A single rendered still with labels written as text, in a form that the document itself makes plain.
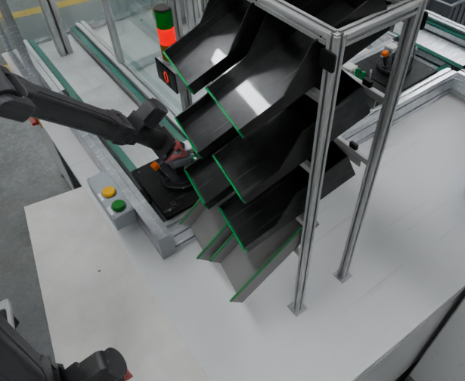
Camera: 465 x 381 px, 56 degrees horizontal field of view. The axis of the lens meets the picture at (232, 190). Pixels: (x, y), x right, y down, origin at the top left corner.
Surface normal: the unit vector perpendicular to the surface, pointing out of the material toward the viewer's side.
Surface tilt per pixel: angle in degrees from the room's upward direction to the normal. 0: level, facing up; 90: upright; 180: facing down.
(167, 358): 0
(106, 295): 0
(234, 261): 45
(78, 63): 0
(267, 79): 25
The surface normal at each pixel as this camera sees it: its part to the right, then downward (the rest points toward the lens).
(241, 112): -0.42, -0.46
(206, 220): -0.67, -0.23
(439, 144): -0.04, -0.67
